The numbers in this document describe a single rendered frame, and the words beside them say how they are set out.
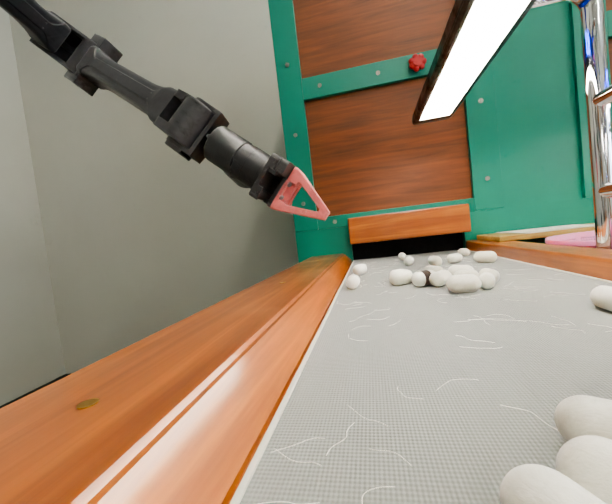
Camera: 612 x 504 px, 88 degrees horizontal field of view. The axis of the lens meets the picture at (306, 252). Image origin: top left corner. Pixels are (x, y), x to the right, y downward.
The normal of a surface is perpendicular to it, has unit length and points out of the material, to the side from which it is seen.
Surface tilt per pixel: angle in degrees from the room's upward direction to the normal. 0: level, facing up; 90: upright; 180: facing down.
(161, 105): 69
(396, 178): 90
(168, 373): 0
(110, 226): 90
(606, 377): 0
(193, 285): 90
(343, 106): 90
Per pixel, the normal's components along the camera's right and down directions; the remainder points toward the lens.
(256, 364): 0.61, -0.77
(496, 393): -0.11, -0.99
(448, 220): -0.20, 0.07
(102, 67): -0.36, -0.27
